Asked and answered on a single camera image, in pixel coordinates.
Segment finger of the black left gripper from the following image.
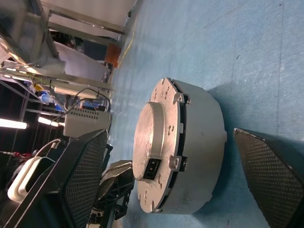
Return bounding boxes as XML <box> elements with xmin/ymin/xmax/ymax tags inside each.
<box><xmin>101</xmin><ymin>160</ymin><xmax>135</xmax><ymax>190</ymax></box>
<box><xmin>111</xmin><ymin>187</ymin><xmax>131</xmax><ymax>219</ymax></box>

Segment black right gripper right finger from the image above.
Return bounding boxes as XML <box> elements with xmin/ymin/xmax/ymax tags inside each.
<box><xmin>233</xmin><ymin>127</ymin><xmax>304</xmax><ymax>228</ymax></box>

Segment silver motor housing copper windings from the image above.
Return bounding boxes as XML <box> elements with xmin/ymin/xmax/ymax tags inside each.
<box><xmin>156</xmin><ymin>79</ymin><xmax>228</xmax><ymax>214</ymax></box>

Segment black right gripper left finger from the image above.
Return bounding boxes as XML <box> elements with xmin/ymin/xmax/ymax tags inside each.
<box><xmin>4</xmin><ymin>129</ymin><xmax>109</xmax><ymax>228</ymax></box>

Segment white backdrop board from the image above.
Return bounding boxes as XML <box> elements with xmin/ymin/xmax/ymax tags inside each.
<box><xmin>40</xmin><ymin>0</ymin><xmax>138</xmax><ymax>33</ymax></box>

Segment white fluorescent light tube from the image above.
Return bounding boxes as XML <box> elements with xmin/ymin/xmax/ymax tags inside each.
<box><xmin>37</xmin><ymin>115</ymin><xmax>65</xmax><ymax>128</ymax></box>
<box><xmin>0</xmin><ymin>118</ymin><xmax>29</xmax><ymax>130</ymax></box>

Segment silver motor end cover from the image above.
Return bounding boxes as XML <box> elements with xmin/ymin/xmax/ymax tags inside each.
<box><xmin>132</xmin><ymin>77</ymin><xmax>190</xmax><ymax>213</ymax></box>

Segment white side table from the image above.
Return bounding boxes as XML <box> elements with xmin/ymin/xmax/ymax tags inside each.
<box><xmin>53</xmin><ymin>41</ymin><xmax>114</xmax><ymax>84</ymax></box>

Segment white vented electronics box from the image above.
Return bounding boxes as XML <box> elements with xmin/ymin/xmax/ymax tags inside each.
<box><xmin>64</xmin><ymin>108</ymin><xmax>112</xmax><ymax>138</ymax></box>

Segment brown cardboard box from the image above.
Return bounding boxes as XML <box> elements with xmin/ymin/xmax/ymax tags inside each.
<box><xmin>105</xmin><ymin>44</ymin><xmax>122</xmax><ymax>69</ymax></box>

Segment blue plastic table cover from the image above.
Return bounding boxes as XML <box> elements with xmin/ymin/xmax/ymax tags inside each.
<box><xmin>108</xmin><ymin>0</ymin><xmax>304</xmax><ymax>228</ymax></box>

